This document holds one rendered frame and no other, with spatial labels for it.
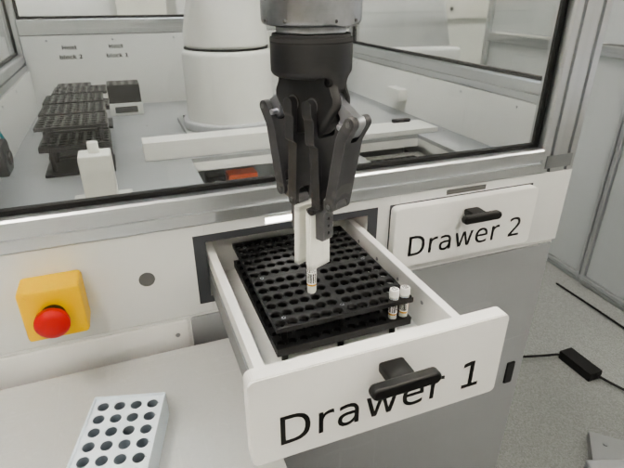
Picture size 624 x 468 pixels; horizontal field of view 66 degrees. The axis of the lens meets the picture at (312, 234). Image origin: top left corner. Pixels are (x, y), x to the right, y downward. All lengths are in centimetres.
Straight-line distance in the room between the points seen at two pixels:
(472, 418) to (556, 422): 63
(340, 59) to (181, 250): 38
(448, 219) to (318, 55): 48
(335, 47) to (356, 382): 31
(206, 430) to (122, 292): 23
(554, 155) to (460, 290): 30
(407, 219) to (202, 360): 38
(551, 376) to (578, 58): 132
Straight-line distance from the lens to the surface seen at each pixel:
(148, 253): 70
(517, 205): 93
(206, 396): 69
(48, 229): 69
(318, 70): 43
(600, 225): 254
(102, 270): 71
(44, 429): 71
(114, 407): 66
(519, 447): 173
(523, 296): 110
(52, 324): 67
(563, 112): 96
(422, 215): 81
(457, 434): 126
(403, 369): 49
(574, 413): 190
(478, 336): 56
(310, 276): 54
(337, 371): 48
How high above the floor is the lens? 123
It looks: 26 degrees down
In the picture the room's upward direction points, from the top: straight up
